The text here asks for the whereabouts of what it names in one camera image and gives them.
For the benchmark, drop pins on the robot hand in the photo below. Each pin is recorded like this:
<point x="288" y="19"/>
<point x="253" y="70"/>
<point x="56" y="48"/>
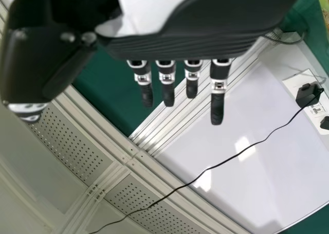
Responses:
<point x="180" y="25"/>

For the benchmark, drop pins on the yellow-green biscuit packet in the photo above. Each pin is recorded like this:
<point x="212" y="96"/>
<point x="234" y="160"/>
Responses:
<point x="324" y="0"/>

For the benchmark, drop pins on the white socket strip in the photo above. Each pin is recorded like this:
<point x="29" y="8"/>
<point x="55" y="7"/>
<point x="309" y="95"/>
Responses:
<point x="293" y="85"/>

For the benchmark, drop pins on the black power adapter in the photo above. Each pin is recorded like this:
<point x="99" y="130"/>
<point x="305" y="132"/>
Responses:
<point x="307" y="95"/>

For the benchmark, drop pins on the black plug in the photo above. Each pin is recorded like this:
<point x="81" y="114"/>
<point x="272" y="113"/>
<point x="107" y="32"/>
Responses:
<point x="325" y="123"/>

